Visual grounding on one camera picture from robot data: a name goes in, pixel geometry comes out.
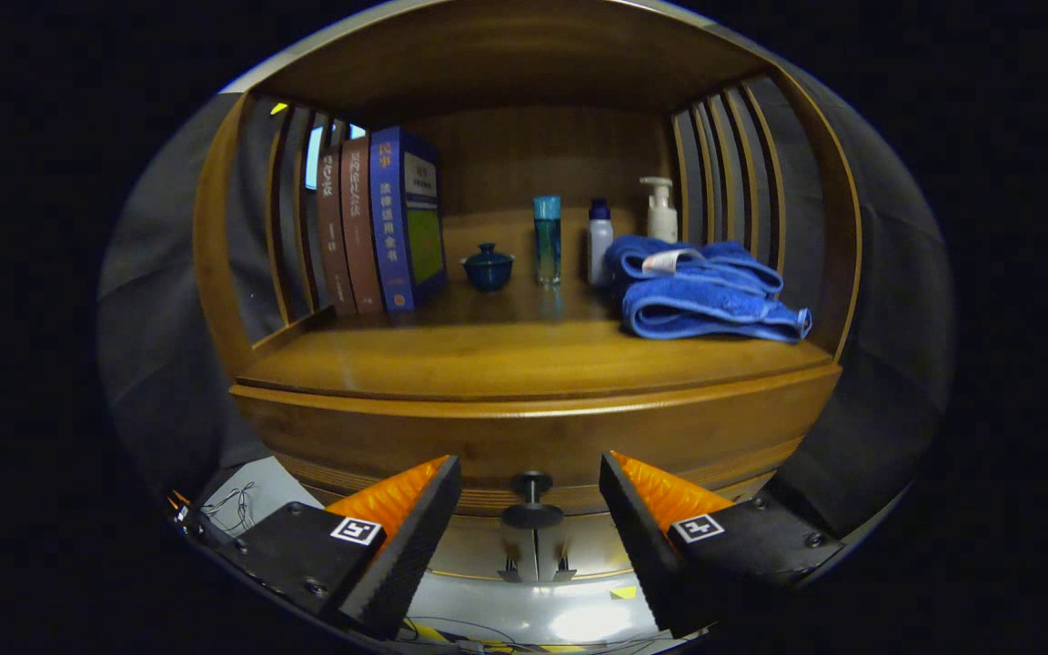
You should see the dark blue lidded teacup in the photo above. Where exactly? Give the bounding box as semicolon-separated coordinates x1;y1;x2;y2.
461;243;516;293

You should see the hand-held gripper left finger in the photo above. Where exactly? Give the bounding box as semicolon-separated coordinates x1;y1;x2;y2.
215;455;463;640

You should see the white pump bottle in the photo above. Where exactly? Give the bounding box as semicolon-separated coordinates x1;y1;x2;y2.
640;176;679;245

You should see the wooden cabinet door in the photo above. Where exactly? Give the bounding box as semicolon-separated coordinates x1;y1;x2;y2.
431;514;537;583
538;514;645;583

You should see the wooden countertop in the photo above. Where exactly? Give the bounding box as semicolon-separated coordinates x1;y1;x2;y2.
235;277;840;403

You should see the black backdrop cloth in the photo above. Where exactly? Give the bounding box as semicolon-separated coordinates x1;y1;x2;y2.
95;73;957;539

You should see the reddish brown book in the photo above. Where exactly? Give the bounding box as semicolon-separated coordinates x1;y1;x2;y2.
339;136;387;316

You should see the thick blue book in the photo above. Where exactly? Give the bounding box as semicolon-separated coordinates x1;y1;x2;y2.
369;126;448;314

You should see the dark brown book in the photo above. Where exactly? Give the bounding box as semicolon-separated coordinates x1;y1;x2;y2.
316;146;358;317

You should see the folded blue towel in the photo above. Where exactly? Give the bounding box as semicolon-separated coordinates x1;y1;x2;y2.
605;235;814;344

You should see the teal glass bottle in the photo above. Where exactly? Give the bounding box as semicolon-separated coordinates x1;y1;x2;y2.
532;196;563;287

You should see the thin white cable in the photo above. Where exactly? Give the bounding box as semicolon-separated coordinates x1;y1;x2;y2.
201;482;257;534

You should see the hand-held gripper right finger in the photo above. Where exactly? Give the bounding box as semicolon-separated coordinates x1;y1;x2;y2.
599;450;845;638

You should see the white bottle blue cap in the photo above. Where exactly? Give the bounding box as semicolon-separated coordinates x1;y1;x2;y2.
587;199;615;288

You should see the wooden cabinet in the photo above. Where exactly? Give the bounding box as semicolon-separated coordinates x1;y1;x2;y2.
192;0;863;585

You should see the wooden drawer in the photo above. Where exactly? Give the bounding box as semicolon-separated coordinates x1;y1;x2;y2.
230;364;843;531

